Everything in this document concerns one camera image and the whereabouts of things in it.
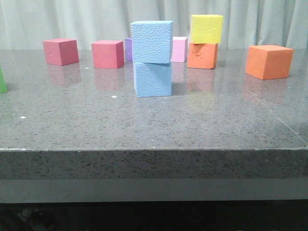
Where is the light blue foam cube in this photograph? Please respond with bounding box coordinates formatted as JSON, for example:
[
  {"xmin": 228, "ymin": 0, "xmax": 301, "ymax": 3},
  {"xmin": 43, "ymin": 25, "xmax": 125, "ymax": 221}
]
[{"xmin": 133, "ymin": 62, "xmax": 172, "ymax": 97}]

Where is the light pink foam cube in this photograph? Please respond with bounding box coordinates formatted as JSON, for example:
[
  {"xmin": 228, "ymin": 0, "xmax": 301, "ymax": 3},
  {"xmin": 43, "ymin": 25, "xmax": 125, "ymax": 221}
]
[{"xmin": 171, "ymin": 37, "xmax": 188, "ymax": 63}]

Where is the red pink foam cube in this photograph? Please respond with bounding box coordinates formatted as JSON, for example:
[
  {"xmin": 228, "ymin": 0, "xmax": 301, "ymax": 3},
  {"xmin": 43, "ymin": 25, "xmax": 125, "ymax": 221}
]
[{"xmin": 91, "ymin": 40, "xmax": 124, "ymax": 69}]

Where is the dented orange foam cube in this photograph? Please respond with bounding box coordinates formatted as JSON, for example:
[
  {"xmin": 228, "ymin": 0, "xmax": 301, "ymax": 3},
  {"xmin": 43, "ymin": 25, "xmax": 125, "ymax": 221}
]
[{"xmin": 187, "ymin": 42, "xmax": 218, "ymax": 69}]

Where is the small purple foam cube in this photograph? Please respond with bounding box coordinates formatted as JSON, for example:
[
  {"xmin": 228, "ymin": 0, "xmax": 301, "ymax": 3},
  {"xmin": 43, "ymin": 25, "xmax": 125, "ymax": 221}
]
[{"xmin": 125, "ymin": 38, "xmax": 133, "ymax": 62}]

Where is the yellow foam cube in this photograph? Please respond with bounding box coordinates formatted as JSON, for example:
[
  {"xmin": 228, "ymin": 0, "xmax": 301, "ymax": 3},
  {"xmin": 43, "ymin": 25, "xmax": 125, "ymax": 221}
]
[{"xmin": 190, "ymin": 14, "xmax": 223, "ymax": 44}]

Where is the dark red foam cube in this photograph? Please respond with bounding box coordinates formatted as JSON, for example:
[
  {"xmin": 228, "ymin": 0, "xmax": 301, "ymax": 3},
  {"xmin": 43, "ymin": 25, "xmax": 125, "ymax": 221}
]
[{"xmin": 43, "ymin": 38, "xmax": 79, "ymax": 66}]

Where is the smooth orange foam cube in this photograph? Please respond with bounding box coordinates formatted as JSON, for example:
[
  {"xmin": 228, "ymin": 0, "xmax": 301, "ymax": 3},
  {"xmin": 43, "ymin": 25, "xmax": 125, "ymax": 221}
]
[{"xmin": 245, "ymin": 45, "xmax": 294, "ymax": 80}]

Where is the green foam cube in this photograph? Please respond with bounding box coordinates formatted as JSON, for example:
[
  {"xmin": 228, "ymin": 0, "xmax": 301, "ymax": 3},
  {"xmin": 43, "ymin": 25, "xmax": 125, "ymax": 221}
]
[{"xmin": 0, "ymin": 67, "xmax": 8, "ymax": 93}]

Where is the grey pleated curtain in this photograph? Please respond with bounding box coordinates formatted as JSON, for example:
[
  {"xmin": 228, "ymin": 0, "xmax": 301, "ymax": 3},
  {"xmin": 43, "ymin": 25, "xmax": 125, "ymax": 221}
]
[{"xmin": 0, "ymin": 0, "xmax": 308, "ymax": 50}]

